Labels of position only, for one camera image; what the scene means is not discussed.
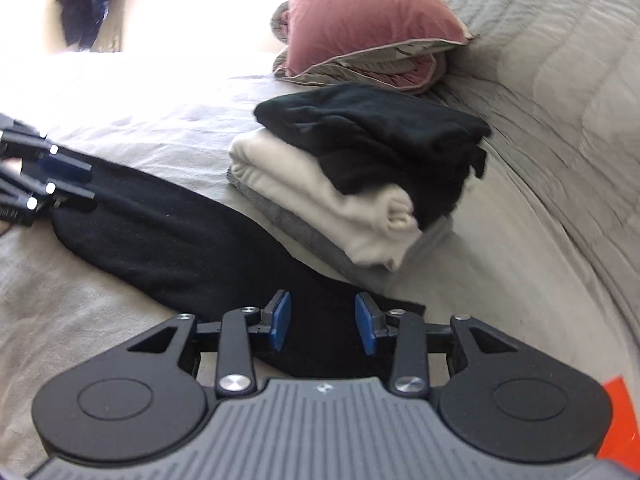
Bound folded black garment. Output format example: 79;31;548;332
255;82;493;231

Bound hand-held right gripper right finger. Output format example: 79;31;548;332
354;291;523;396

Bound orange booklet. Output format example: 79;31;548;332
602;377;640;461

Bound black pants with beige lining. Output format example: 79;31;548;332
50;156;427;378

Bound folded grey garment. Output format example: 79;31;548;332
226;167;453;273

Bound navy hanging jacket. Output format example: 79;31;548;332
55;0;136;51

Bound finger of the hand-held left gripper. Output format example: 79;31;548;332
0;115;93;183
0;174;97;212

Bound pink pillow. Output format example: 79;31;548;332
286;0;473;78

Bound grey quilted headboard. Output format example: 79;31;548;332
430;0;640;361

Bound folded grey pink quilt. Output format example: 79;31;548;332
270;0;448;96

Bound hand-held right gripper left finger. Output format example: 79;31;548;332
125;289;293;397

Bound folded white garment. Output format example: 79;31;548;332
229;127;423;271

